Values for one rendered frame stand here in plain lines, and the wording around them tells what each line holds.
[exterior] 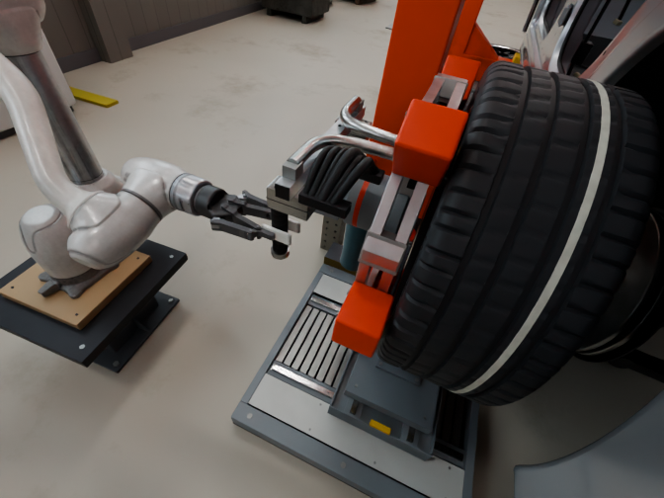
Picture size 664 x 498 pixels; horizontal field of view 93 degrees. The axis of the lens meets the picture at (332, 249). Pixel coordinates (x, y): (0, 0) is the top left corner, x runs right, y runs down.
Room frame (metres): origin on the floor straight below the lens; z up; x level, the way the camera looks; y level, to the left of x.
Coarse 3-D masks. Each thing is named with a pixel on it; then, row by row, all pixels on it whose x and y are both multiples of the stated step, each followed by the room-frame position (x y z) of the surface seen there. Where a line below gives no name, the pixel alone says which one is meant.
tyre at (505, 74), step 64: (512, 64) 0.59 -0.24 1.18; (512, 128) 0.44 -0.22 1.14; (576, 128) 0.43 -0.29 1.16; (640, 128) 0.44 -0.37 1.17; (448, 192) 0.36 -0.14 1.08; (512, 192) 0.35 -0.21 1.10; (576, 192) 0.35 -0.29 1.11; (640, 192) 0.35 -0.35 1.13; (448, 256) 0.30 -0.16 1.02; (512, 256) 0.30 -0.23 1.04; (576, 256) 0.29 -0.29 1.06; (448, 320) 0.26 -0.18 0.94; (512, 320) 0.25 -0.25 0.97; (576, 320) 0.24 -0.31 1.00; (448, 384) 0.25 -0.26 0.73; (512, 384) 0.21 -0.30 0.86
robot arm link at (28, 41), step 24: (0, 0) 0.80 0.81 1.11; (24, 0) 0.85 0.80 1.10; (0, 24) 0.78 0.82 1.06; (24, 24) 0.82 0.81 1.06; (0, 48) 0.77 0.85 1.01; (24, 48) 0.80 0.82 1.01; (24, 72) 0.79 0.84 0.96; (48, 72) 0.84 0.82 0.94; (48, 96) 0.81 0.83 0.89; (72, 120) 0.84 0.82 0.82; (72, 144) 0.80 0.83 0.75; (72, 168) 0.78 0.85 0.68; (96, 168) 0.83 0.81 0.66
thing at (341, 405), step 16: (352, 352) 0.56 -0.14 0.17; (352, 368) 0.51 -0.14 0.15; (336, 400) 0.39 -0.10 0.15; (352, 400) 0.39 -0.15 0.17; (336, 416) 0.35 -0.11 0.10; (352, 416) 0.34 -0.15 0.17; (368, 416) 0.35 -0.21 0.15; (384, 416) 0.36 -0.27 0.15; (368, 432) 0.31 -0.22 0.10; (384, 432) 0.30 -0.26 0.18; (400, 432) 0.32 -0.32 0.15; (416, 432) 0.32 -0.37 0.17; (432, 432) 0.33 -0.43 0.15; (400, 448) 0.28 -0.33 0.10; (416, 448) 0.27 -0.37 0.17; (432, 448) 0.28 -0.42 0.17
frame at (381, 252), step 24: (432, 96) 0.58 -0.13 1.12; (456, 96) 0.59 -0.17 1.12; (384, 192) 0.41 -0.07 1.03; (384, 216) 0.38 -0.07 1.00; (408, 216) 0.38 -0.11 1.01; (384, 240) 0.35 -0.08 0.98; (408, 240) 0.37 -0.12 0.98; (360, 264) 0.35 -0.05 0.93; (384, 264) 0.33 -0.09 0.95; (384, 288) 0.33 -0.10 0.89
